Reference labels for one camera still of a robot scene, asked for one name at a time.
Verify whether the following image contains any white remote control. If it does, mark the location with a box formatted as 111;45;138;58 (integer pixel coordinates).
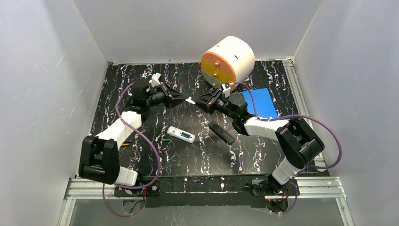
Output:
167;126;195;144

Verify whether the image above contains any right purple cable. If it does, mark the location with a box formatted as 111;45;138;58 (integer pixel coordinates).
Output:
229;81;343;216

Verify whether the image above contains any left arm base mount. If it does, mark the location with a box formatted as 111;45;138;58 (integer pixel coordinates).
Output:
114;180;160;216

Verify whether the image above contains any blue rectangular pad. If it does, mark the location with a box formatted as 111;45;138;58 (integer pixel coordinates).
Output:
240;88;278;119

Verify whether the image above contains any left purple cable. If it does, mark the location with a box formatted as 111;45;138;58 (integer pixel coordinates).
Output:
102;82;162;218

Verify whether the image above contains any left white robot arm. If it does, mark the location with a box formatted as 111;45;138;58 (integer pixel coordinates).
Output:
78;78;189;189

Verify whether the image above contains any purple cable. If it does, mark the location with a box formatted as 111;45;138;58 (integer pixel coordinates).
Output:
229;81;343;216
102;82;162;218

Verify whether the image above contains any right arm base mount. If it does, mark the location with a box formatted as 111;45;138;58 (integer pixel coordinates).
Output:
245;179;300;215

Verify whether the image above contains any white battery cover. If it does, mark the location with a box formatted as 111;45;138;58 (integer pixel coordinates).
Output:
185;97;196;105

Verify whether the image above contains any blue battery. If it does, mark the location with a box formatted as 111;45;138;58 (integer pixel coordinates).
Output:
181;132;191;139

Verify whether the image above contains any round white drawer cabinet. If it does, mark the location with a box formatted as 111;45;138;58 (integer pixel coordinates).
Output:
200;36;255;88

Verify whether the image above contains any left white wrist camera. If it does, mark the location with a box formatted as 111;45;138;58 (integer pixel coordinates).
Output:
149;73;162;88

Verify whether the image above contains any black remote control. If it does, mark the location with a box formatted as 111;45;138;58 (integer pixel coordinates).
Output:
208;121;235;145

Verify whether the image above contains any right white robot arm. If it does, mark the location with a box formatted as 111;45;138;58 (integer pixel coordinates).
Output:
192;89;325;189

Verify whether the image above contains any aluminium frame rail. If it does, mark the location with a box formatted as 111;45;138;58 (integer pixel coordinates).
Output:
58;179;117;226

